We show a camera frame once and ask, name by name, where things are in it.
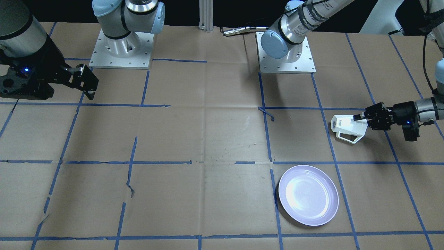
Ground brown paper table cover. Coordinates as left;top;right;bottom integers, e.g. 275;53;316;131
1;26;443;250

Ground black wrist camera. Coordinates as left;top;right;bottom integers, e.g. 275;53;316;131
402;120;420;141

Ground silver cable connector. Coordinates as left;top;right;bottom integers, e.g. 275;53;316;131
220;26;268;37

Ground black braided cable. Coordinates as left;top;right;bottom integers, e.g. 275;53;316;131
422;0;444;95

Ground white angular cup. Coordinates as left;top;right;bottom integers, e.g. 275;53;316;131
331;115;368;144

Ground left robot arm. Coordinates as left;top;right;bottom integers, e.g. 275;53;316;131
261;0;443;130

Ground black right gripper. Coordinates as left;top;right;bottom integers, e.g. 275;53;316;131
0;35;99;101

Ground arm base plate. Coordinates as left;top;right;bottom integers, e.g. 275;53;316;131
256;33;316;74
89;30;155;69

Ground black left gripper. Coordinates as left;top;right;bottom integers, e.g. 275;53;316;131
353;101;418;130

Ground lavender plate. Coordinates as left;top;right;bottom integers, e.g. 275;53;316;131
277;165;339;226

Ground aluminium frame post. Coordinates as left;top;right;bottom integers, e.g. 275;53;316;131
198;0;214;33

